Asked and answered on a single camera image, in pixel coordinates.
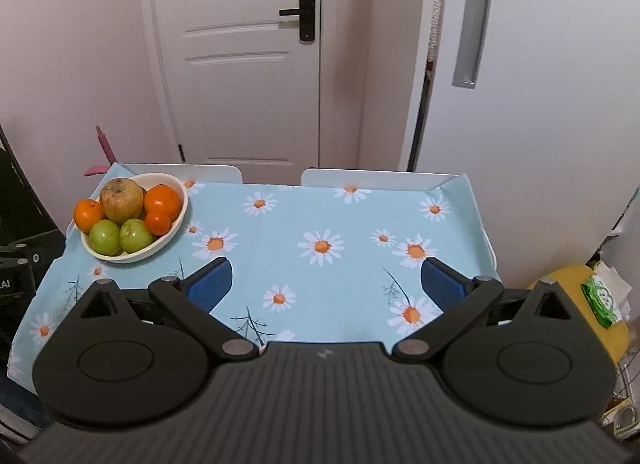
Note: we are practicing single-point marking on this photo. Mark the white tissue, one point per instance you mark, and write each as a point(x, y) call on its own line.
point(612, 276)

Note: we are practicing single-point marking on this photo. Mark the white sliding door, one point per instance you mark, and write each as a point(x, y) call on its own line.
point(540, 143)

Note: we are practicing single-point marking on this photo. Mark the large orange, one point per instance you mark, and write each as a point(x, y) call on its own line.
point(164, 201)

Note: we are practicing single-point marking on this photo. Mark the cream ceramic bowl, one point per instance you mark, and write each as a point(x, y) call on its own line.
point(175, 224)

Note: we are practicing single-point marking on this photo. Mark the small orange mandarin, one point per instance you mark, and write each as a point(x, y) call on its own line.
point(159, 224)

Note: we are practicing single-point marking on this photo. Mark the yellow stool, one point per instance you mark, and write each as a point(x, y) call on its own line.
point(560, 279)

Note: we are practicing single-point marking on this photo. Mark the white panelled door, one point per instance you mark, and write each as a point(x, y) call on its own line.
point(240, 93)

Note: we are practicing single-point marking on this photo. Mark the brown onion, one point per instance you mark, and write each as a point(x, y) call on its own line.
point(122, 201)

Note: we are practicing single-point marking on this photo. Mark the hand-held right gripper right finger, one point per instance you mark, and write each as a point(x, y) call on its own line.
point(442, 284)

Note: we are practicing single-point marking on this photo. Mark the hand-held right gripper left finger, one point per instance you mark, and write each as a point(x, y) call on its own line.
point(215, 284)

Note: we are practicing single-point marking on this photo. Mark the daisy print blue tablecloth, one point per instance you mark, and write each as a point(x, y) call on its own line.
point(325, 224)

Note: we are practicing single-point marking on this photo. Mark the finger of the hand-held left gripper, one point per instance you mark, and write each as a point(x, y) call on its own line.
point(35, 251)

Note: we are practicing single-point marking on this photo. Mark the pink plastic stand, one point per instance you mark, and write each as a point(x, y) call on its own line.
point(104, 148)

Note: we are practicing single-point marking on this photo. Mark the green wet wipe packet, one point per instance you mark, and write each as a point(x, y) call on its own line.
point(602, 301)

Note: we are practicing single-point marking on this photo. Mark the green apple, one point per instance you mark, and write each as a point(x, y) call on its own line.
point(105, 238)
point(135, 236)

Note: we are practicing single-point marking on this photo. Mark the white chair back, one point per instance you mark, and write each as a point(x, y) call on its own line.
point(200, 173)
point(380, 177)

